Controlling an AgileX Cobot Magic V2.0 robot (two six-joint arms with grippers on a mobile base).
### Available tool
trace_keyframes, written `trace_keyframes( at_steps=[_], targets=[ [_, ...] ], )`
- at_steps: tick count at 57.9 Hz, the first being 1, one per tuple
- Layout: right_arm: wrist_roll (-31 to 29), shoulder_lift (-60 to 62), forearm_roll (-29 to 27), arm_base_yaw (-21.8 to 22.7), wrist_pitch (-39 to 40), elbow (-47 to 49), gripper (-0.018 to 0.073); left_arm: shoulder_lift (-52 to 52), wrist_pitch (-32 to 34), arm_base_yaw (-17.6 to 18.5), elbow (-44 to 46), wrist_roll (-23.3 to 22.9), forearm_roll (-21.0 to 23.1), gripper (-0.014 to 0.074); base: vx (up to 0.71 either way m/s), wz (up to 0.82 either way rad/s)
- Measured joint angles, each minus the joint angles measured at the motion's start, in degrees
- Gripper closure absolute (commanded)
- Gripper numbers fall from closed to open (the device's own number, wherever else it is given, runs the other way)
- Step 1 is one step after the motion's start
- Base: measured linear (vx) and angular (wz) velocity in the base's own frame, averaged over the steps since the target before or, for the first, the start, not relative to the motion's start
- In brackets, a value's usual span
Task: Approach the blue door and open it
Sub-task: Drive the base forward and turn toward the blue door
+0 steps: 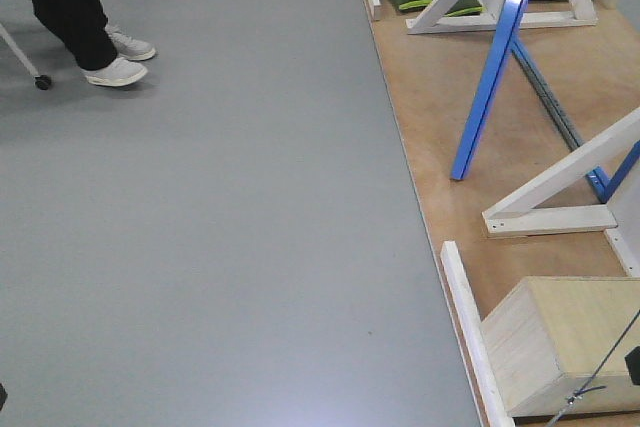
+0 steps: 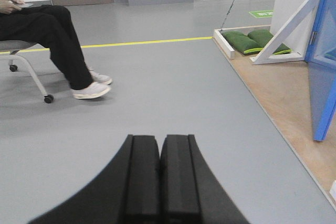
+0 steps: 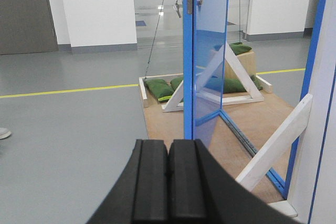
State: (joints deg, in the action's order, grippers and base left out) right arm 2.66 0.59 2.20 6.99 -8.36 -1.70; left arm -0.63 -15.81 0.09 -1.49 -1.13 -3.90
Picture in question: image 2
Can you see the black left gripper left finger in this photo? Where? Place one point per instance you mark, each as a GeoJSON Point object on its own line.
{"type": "Point", "coordinates": [125, 191]}

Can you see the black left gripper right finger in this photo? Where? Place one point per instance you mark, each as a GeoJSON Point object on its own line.
{"type": "Point", "coordinates": [190, 192]}

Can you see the blue door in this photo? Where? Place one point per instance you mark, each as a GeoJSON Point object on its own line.
{"type": "Point", "coordinates": [321, 62]}

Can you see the white right sneaker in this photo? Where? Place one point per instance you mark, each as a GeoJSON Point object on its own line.
{"type": "Point", "coordinates": [95, 90]}

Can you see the white sneaker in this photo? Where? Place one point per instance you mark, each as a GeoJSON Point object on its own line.
{"type": "Point", "coordinates": [100, 78]}
{"type": "Point", "coordinates": [95, 90]}

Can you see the white left sneaker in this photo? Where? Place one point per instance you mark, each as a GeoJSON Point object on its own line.
{"type": "Point", "coordinates": [100, 78]}

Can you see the wooden plywood platform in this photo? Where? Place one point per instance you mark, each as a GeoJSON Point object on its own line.
{"type": "Point", "coordinates": [282, 89]}

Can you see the left green sandbag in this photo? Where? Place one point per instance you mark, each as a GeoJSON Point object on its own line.
{"type": "Point", "coordinates": [242, 43]}

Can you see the green sandbag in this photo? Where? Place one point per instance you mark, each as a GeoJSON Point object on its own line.
{"type": "Point", "coordinates": [263, 36]}
{"type": "Point", "coordinates": [242, 43]}

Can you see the right green sandbag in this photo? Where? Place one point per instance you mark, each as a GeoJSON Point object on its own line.
{"type": "Point", "coordinates": [263, 36]}

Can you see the seated person in black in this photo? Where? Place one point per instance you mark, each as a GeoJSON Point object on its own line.
{"type": "Point", "coordinates": [51, 27]}

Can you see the green floor sign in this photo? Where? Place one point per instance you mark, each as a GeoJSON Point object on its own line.
{"type": "Point", "coordinates": [262, 13]}

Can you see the white wooden brace frame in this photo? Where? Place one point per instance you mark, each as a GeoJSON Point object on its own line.
{"type": "Point", "coordinates": [266, 56]}

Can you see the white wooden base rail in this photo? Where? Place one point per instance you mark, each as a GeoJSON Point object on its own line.
{"type": "Point", "coordinates": [223, 44]}

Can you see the white wall panel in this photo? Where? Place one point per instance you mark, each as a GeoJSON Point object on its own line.
{"type": "Point", "coordinates": [296, 1]}

